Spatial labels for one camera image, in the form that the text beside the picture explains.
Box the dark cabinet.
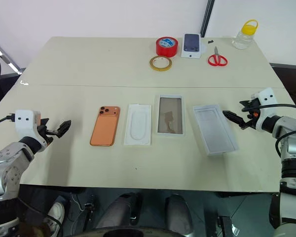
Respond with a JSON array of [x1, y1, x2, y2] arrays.
[[269, 63, 296, 107]]

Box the red handled scissors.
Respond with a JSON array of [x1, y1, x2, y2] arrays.
[[207, 45, 229, 68]]

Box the silver metal bar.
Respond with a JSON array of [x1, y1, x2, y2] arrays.
[[0, 34, 25, 75]]

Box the yellow tape roll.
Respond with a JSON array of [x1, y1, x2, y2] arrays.
[[149, 55, 174, 72]]

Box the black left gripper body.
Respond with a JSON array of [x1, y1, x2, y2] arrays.
[[38, 123, 59, 147]]

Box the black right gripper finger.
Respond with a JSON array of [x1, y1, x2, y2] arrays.
[[222, 110, 248, 130], [239, 99, 257, 109]]

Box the clear jar with yellow lid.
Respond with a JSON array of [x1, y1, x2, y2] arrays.
[[231, 19, 259, 50]]

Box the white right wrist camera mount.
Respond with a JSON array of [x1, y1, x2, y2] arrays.
[[251, 87, 275, 132]]

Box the black vertical pole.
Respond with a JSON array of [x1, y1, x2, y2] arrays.
[[199, 0, 216, 38]]

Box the white cable under table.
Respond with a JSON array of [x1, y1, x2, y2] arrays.
[[71, 192, 86, 212]]

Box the white shoe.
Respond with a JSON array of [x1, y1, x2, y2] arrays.
[[42, 201, 66, 237]]

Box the phone box with blue print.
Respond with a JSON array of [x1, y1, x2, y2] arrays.
[[180, 33, 204, 60]]

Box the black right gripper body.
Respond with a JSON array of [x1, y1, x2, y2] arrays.
[[246, 98, 261, 130]]

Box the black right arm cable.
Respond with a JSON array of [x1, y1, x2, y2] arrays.
[[258, 103, 296, 159]]

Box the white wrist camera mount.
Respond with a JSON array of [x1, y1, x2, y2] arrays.
[[251, 87, 275, 132], [14, 110, 47, 149]]

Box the orange smartphone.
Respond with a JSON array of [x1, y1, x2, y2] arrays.
[[89, 105, 121, 147]]

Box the dark rounded shape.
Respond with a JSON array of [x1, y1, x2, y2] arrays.
[[164, 194, 195, 236]]

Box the white phone box lid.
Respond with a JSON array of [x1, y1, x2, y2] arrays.
[[192, 104, 239, 157]]

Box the white cardboard insert tray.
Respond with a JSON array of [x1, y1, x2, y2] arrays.
[[123, 104, 152, 146]]

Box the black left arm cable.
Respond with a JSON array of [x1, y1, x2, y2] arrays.
[[0, 113, 16, 128]]

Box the red tape roll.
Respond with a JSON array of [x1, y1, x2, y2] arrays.
[[155, 36, 179, 58]]

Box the white phone box base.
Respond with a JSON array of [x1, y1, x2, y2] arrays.
[[154, 94, 186, 137]]

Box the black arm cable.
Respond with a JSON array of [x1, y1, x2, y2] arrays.
[[258, 103, 296, 159], [0, 113, 16, 128]]

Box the dark round base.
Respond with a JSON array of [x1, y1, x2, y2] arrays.
[[80, 226, 189, 237]]

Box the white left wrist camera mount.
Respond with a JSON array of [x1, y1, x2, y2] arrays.
[[14, 110, 47, 149]]

